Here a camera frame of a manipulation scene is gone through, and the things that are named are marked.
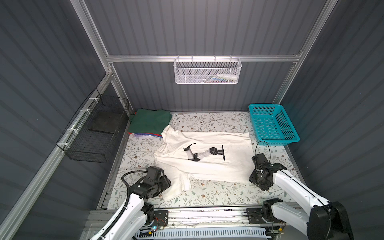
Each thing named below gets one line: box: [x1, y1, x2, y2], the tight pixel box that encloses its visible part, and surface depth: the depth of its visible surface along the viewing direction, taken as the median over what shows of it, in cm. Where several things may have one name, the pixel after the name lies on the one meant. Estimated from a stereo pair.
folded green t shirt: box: [128, 108, 173, 135], surface depth 112 cm
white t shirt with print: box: [154, 125, 255, 197], surface depth 98 cm
